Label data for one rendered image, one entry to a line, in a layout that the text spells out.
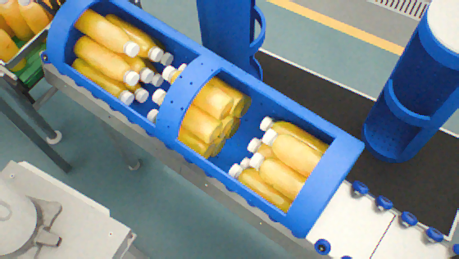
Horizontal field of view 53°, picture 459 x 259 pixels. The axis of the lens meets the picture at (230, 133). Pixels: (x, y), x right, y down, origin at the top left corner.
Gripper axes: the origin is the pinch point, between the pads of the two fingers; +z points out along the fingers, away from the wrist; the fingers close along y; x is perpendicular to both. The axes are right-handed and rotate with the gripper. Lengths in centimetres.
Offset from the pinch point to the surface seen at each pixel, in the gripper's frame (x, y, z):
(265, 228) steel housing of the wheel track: 78, 11, 29
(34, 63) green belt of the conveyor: -17.6, 11.0, 26.0
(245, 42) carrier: 27, -51, 49
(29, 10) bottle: -20.1, 1.4, 9.7
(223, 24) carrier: 20, -46, 37
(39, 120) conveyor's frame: -46, 18, 92
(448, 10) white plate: 88, -76, 12
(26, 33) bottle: -25.4, 4.7, 22.0
